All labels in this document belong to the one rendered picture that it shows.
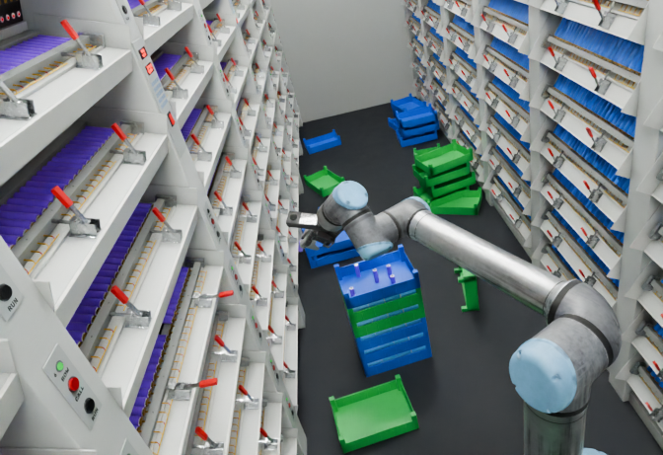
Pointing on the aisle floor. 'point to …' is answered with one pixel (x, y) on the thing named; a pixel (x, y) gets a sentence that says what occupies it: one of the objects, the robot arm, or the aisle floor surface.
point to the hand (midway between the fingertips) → (301, 241)
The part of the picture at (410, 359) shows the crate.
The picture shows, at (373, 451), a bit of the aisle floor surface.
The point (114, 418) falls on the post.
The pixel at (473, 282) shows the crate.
